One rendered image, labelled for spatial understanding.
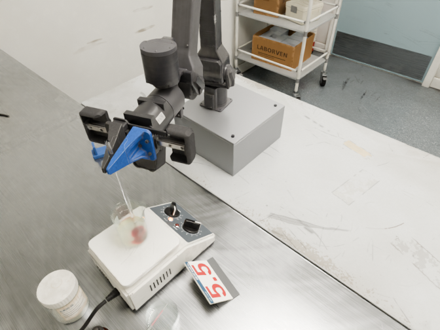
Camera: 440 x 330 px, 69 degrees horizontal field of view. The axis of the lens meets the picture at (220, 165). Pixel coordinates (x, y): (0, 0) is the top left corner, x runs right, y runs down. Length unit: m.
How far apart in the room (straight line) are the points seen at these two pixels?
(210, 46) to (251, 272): 0.47
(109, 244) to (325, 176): 0.52
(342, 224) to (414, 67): 2.74
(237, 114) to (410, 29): 2.63
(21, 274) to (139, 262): 0.26
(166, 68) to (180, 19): 0.11
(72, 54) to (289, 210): 1.59
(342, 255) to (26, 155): 0.82
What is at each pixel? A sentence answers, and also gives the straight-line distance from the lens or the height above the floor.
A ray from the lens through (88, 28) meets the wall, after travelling 2.05.
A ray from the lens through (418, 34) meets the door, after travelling 3.30.
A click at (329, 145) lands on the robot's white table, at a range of 0.92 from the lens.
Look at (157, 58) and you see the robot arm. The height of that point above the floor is 1.25.
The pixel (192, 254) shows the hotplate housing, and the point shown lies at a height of 0.93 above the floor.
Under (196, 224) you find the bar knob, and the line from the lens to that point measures 0.63.
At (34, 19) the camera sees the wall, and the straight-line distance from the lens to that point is 1.92.
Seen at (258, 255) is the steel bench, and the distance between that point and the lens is 0.66.
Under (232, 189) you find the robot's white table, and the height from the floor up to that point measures 0.90.
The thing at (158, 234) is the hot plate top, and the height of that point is 0.99.
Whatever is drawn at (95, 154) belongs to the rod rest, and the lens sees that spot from 0.90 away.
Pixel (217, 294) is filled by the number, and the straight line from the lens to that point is 0.60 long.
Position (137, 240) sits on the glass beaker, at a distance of 0.57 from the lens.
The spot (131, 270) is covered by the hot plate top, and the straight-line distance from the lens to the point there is 0.57.
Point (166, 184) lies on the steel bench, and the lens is 0.79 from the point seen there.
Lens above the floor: 1.47
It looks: 44 degrees down
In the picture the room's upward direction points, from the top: 1 degrees counter-clockwise
